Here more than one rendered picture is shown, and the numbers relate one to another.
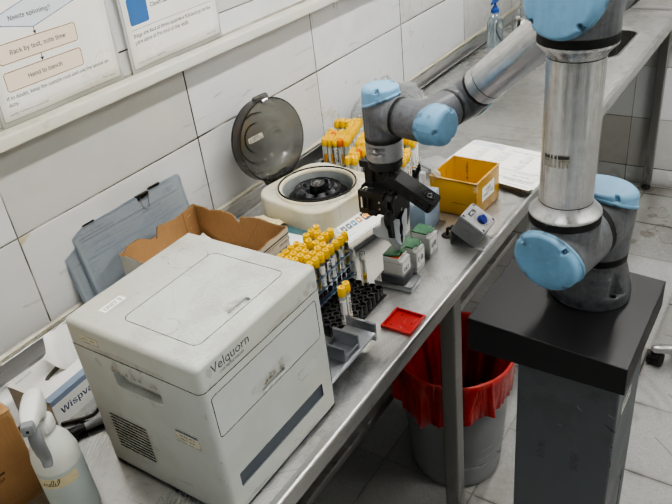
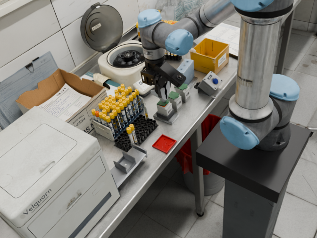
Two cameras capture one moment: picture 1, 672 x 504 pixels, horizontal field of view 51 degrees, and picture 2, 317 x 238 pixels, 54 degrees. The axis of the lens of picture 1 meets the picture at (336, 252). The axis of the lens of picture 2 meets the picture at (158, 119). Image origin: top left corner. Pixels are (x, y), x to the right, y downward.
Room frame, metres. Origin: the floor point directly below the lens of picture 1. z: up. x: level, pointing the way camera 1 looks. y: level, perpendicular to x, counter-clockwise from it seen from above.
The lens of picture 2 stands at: (0.38, -0.20, 1.77)
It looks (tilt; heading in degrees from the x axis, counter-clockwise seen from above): 44 degrees down; 6
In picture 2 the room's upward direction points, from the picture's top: 10 degrees counter-clockwise
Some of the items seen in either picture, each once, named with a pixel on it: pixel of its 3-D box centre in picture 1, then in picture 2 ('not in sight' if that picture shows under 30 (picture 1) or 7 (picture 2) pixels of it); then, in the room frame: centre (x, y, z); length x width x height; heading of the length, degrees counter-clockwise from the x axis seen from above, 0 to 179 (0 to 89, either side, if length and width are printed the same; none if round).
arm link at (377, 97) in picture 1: (382, 112); (151, 29); (1.29, -0.12, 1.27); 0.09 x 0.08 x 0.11; 42
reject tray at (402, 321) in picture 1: (403, 321); (164, 143); (1.15, -0.12, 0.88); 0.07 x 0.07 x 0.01; 53
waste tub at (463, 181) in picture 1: (464, 186); (209, 56); (1.61, -0.35, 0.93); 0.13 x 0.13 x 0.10; 51
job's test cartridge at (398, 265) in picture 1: (396, 265); (164, 109); (1.29, -0.13, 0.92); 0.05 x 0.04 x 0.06; 55
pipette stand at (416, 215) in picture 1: (424, 214); (185, 74); (1.50, -0.23, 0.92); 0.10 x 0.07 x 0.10; 150
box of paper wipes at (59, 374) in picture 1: (73, 355); not in sight; (1.09, 0.53, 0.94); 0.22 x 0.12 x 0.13; 147
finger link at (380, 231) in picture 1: (385, 233); (157, 94); (1.29, -0.11, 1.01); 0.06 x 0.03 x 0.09; 55
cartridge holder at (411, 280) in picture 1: (397, 276); (165, 114); (1.29, -0.13, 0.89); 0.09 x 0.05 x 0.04; 56
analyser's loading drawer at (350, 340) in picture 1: (333, 355); (121, 168); (1.02, 0.03, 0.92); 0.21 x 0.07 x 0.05; 143
